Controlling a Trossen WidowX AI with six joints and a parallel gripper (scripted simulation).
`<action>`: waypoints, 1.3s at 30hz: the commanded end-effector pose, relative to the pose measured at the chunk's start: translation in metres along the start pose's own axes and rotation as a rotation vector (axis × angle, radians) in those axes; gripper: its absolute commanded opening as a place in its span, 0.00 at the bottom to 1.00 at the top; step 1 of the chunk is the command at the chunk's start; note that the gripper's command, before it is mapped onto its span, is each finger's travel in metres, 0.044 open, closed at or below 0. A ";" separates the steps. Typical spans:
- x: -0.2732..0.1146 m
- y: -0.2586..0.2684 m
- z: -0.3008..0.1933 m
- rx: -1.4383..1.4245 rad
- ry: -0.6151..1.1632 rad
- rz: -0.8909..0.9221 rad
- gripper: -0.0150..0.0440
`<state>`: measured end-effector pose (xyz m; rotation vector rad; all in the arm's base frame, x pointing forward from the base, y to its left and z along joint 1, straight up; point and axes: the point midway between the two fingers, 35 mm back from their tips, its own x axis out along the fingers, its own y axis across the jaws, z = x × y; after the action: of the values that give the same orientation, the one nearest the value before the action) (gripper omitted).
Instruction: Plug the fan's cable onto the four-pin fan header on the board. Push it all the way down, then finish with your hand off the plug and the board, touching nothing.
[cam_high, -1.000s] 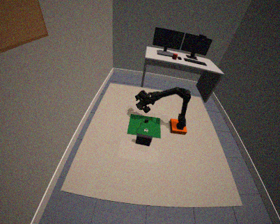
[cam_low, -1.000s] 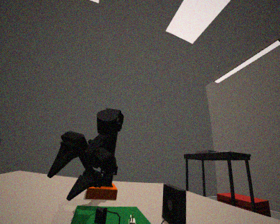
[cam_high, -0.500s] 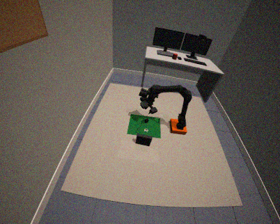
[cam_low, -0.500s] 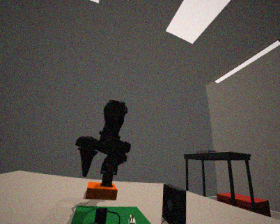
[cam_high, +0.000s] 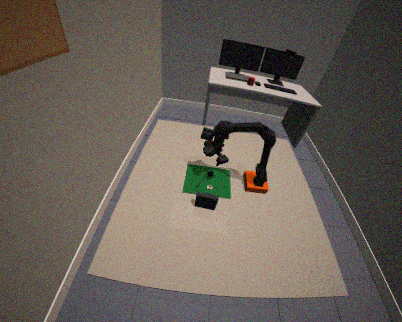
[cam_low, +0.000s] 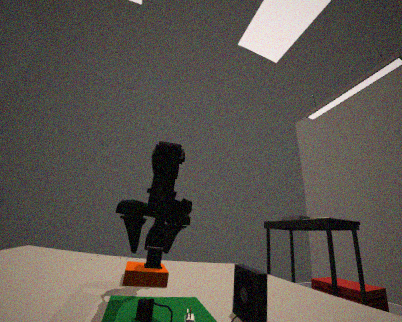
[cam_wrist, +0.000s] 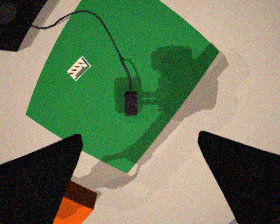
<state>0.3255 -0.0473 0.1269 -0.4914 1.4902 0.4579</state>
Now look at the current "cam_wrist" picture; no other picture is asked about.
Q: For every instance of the black cable with plug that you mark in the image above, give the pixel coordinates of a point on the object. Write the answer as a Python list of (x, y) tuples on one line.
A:
[(130, 96)]

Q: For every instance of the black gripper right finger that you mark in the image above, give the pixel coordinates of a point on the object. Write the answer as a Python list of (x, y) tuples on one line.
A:
[(248, 176)]

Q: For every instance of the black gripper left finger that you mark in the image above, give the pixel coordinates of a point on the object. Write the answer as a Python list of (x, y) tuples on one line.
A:
[(32, 186)]

